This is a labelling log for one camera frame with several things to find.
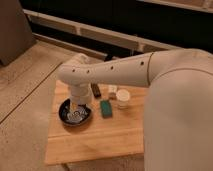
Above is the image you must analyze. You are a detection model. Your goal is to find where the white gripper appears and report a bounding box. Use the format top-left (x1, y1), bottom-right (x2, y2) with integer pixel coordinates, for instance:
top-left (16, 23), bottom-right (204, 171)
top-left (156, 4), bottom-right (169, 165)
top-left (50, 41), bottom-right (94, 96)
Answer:
top-left (69, 84), bottom-right (92, 113)

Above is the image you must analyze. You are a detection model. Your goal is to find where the clear plastic bottle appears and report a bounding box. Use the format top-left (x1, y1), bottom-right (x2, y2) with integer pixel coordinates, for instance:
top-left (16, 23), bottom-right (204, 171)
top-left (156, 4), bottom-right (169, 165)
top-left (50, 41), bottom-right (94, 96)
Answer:
top-left (108, 85), bottom-right (118, 99)

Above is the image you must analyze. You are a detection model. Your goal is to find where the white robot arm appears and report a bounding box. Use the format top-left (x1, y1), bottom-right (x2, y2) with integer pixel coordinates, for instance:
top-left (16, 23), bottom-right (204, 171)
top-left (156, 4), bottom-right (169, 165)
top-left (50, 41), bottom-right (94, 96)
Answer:
top-left (59, 49), bottom-right (213, 171)

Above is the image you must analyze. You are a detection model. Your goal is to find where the black ceramic bowl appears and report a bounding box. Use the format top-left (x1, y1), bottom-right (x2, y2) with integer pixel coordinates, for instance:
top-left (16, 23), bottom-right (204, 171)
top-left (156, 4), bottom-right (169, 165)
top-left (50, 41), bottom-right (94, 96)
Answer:
top-left (58, 99), bottom-right (92, 126)

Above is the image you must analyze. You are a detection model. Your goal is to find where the black rectangular bar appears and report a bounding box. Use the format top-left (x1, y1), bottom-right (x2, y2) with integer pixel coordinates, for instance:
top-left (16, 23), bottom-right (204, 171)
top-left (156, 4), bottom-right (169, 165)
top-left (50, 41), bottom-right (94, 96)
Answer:
top-left (91, 84), bottom-right (101, 98)

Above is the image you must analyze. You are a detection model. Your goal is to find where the green sponge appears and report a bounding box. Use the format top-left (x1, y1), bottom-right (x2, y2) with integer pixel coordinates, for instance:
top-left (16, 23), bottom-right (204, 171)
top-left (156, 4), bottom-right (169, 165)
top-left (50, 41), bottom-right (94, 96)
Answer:
top-left (100, 100), bottom-right (112, 118)

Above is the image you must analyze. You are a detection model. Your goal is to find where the wooden board table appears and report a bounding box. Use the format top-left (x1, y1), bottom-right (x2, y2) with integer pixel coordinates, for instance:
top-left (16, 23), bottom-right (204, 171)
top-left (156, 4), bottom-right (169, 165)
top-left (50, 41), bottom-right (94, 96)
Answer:
top-left (45, 81), bottom-right (147, 165)

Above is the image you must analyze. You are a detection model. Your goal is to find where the white lidded cup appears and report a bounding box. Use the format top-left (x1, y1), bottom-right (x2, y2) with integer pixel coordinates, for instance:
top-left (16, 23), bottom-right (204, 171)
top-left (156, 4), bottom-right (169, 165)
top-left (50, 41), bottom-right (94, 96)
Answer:
top-left (116, 89), bottom-right (130, 108)

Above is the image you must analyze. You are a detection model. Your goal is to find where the dark cabinet corner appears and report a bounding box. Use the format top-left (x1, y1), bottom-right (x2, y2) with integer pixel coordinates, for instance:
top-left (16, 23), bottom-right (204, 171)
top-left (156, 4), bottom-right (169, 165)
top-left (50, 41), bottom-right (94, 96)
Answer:
top-left (0, 0), bottom-right (36, 66)

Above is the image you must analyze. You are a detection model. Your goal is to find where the white wall rail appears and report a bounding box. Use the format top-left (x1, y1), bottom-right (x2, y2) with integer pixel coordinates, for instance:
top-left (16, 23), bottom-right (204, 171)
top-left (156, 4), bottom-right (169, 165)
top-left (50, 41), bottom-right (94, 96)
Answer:
top-left (23, 9), bottom-right (178, 52)

